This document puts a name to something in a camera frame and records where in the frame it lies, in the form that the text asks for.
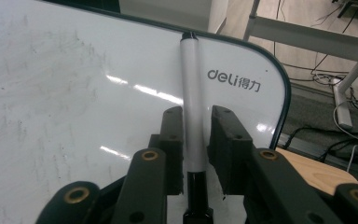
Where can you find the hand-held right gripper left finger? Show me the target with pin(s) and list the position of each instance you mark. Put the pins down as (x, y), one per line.
(174, 155)

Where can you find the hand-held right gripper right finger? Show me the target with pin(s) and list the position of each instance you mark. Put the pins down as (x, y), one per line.
(231, 155)

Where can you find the white marker pen black cap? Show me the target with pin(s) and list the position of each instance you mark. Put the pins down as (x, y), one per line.
(193, 109)

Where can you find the white whiteboard with dark frame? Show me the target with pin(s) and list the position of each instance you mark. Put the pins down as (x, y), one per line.
(74, 102)

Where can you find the wooden table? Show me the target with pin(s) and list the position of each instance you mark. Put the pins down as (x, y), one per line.
(317, 174)

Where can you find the white desk frame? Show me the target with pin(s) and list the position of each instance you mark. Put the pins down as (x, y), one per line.
(307, 37)

